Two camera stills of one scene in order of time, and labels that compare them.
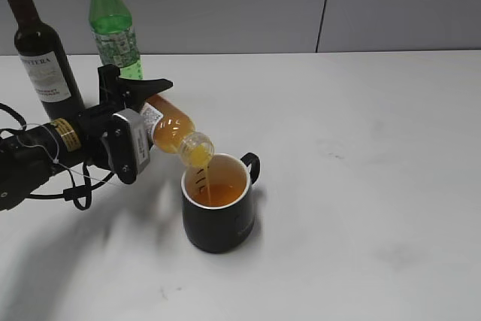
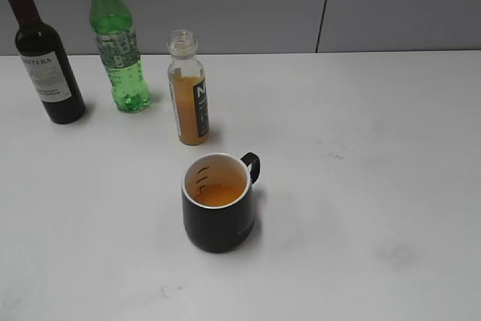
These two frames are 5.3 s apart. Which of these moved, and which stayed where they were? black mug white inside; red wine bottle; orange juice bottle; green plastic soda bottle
Moved: orange juice bottle
Stayed: green plastic soda bottle; red wine bottle; black mug white inside
